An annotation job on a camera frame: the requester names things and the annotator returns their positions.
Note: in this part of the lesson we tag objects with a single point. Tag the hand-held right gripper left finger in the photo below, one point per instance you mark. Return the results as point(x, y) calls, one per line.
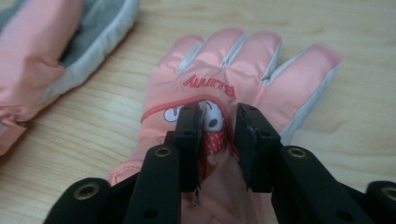
point(186, 146)

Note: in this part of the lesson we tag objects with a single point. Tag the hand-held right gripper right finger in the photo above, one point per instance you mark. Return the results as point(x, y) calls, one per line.
point(257, 149)

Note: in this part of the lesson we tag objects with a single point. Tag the pink padded glove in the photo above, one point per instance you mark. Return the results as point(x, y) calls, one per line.
point(34, 59)
point(246, 71)

